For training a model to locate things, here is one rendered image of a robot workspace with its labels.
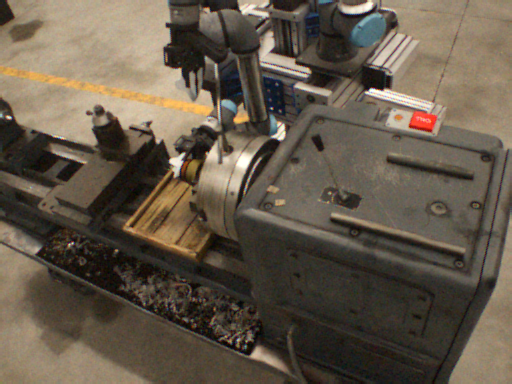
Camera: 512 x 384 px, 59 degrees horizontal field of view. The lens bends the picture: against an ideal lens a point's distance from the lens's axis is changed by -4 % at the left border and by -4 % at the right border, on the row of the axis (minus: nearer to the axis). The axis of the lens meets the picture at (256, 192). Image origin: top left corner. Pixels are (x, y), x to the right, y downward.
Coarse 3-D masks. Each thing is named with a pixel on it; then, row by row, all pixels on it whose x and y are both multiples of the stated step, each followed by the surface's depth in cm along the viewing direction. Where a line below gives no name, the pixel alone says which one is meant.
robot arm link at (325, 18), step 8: (320, 0) 146; (328, 0) 144; (336, 0) 143; (320, 8) 149; (328, 8) 145; (336, 8) 142; (320, 16) 151; (328, 16) 146; (320, 24) 154; (328, 24) 149; (328, 32) 152; (336, 32) 151
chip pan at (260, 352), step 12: (0, 228) 214; (12, 228) 213; (24, 228) 212; (12, 240) 208; (24, 240) 207; (36, 240) 206; (36, 252) 201; (264, 348) 158; (264, 360) 155; (276, 360) 154; (288, 360) 154; (312, 372) 150; (324, 372) 149
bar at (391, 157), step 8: (392, 160) 109; (400, 160) 108; (408, 160) 107; (416, 160) 107; (424, 160) 106; (424, 168) 106; (432, 168) 105; (440, 168) 104; (448, 168) 104; (456, 168) 103; (464, 168) 103; (464, 176) 103; (472, 176) 102
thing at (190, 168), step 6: (186, 162) 141; (192, 162) 140; (198, 162) 139; (180, 168) 141; (186, 168) 140; (192, 168) 138; (198, 168) 138; (180, 174) 141; (186, 174) 139; (192, 174) 138; (198, 174) 139; (186, 180) 141; (192, 180) 139
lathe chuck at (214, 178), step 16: (240, 144) 125; (208, 160) 124; (224, 160) 122; (208, 176) 123; (224, 176) 121; (208, 192) 123; (224, 192) 121; (208, 208) 124; (208, 224) 129; (224, 224) 125
